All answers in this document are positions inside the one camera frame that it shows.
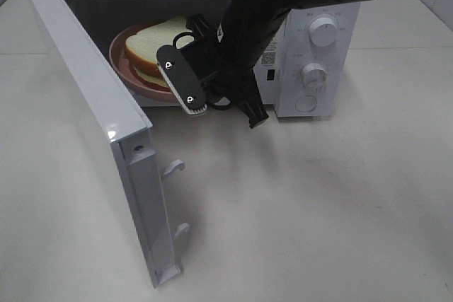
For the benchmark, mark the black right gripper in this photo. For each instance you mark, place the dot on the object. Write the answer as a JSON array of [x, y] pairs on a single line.
[[218, 74]]

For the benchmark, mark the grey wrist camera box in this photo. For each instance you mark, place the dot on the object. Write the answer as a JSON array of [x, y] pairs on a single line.
[[181, 80]]

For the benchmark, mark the pink round plate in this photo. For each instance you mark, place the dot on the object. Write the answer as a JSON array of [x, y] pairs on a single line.
[[146, 94]]

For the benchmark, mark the white bread sandwich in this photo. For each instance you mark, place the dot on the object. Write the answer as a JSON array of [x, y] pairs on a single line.
[[141, 49]]

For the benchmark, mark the round microwave door button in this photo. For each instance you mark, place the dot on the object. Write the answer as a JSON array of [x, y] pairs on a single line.
[[306, 103]]

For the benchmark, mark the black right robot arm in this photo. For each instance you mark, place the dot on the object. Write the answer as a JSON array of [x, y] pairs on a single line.
[[246, 29]]

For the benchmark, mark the white microwave door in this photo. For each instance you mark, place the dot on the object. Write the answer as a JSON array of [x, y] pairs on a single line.
[[125, 131]]

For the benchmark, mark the white upper microwave knob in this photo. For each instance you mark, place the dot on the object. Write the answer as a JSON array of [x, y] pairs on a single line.
[[323, 31]]

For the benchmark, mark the white lower microwave knob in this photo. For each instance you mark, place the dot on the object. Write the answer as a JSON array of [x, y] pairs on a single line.
[[313, 75]]

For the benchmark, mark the white microwave knob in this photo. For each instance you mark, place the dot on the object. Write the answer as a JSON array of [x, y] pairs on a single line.
[[323, 31], [313, 75]]

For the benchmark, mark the white warning label sticker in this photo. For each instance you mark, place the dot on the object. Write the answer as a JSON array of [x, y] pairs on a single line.
[[269, 55]]

